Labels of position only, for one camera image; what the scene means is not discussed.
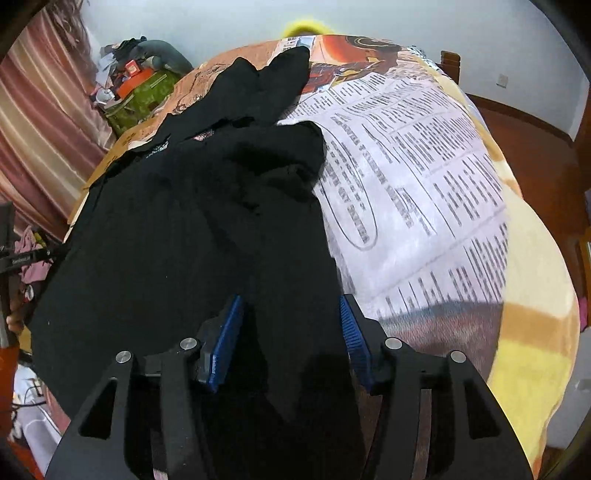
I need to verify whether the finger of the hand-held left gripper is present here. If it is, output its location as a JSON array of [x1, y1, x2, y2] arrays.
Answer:
[[0, 244, 70, 275]]

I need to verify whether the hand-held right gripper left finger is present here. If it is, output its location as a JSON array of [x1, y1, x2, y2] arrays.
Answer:
[[44, 295, 245, 480]]

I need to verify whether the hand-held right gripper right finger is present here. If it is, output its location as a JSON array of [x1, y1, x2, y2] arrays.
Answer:
[[339, 293, 536, 480]]

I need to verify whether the black t-shirt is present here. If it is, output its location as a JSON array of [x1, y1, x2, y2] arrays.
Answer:
[[28, 46, 370, 480]]

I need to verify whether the cluttered clothes pile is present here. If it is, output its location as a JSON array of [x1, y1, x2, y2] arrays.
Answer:
[[92, 39, 148, 107]]

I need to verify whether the person's left hand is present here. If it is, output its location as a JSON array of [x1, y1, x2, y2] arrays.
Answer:
[[4, 302, 26, 335]]

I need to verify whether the pink cloth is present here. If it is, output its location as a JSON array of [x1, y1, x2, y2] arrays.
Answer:
[[14, 226, 51, 301]]

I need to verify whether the striped pink curtain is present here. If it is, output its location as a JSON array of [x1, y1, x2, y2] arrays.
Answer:
[[0, 9, 116, 241]]

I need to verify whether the grey cloth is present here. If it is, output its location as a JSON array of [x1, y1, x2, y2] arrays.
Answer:
[[9, 364, 65, 462]]

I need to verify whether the printed blanket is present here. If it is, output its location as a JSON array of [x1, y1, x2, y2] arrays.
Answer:
[[65, 34, 583, 480]]

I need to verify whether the green fabric storage bag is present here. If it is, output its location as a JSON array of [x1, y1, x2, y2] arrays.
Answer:
[[105, 69, 181, 137]]

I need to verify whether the orange box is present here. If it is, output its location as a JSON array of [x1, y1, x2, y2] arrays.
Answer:
[[115, 69, 158, 99]]

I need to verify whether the yellow pillow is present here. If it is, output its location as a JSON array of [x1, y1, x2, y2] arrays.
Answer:
[[283, 19, 331, 38]]

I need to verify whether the wooden bed post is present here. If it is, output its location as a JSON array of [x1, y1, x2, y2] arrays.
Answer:
[[438, 50, 462, 84]]

